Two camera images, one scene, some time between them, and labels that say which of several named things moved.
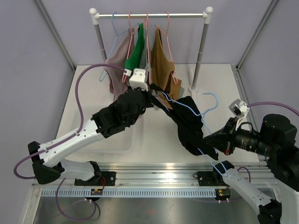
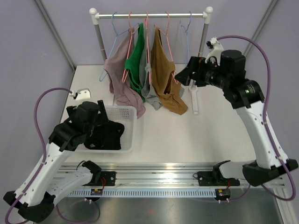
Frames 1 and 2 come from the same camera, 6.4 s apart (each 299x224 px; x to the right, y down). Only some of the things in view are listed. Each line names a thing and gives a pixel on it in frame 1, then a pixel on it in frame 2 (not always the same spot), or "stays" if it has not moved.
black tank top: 189,121 → 105,136
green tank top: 133,62 stays
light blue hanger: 202,115 → 187,38
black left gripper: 147,95 → 102,117
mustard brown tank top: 162,69 stays
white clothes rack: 95,16 stays
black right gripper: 224,139 → 197,65
